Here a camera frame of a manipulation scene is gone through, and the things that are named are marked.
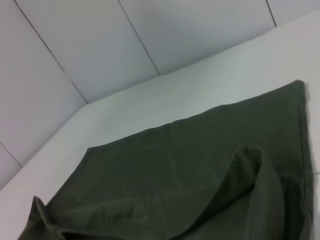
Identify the dark green shirt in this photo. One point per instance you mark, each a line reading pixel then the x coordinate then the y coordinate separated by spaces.
pixel 175 187

